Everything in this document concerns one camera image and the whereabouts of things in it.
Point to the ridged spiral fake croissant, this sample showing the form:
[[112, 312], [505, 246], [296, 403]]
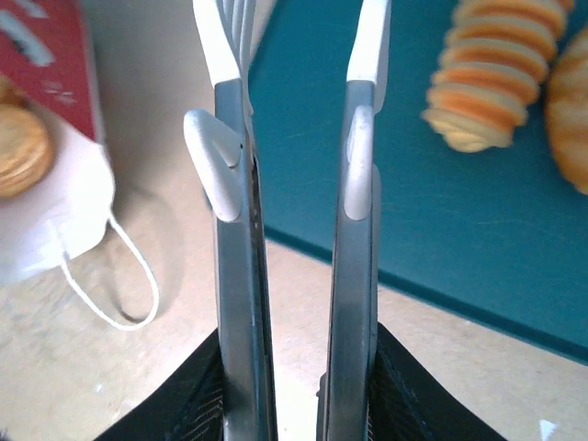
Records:
[[487, 82]]

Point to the metal tongs with white tips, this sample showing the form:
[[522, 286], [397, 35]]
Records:
[[239, 275]]

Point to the round brown fake bun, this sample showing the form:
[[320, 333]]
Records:
[[20, 151]]

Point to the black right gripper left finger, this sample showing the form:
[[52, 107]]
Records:
[[184, 404]]

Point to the teal plastic tray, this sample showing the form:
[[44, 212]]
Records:
[[436, 229]]

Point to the red and white paper bag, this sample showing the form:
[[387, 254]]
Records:
[[69, 184]]

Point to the pale fake croissant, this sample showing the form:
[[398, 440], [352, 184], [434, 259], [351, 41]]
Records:
[[572, 119]]

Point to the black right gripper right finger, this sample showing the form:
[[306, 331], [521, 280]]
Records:
[[413, 404]]

